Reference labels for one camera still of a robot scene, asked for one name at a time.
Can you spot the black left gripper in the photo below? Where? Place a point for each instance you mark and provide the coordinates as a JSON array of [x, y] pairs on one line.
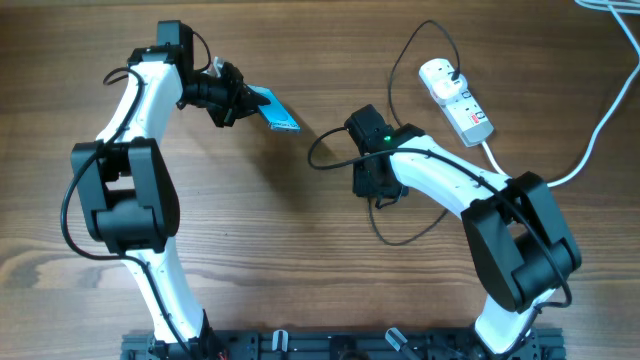
[[239, 95]]

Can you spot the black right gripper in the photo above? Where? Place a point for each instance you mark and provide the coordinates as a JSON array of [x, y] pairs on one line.
[[362, 187]]

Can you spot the blue Galaxy S25 smartphone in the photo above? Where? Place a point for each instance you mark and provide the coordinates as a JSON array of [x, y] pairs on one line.
[[274, 113]]

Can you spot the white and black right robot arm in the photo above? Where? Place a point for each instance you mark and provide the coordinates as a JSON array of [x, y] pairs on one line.
[[521, 246]]

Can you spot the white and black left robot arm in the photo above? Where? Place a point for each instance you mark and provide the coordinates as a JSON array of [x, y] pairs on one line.
[[128, 199]]

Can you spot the white USB charger plug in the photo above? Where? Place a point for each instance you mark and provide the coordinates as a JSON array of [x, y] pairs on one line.
[[446, 88]]

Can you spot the white power strip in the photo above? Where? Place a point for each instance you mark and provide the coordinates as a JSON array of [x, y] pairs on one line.
[[463, 112]]

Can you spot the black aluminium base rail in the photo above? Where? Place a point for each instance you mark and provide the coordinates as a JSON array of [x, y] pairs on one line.
[[325, 345]]

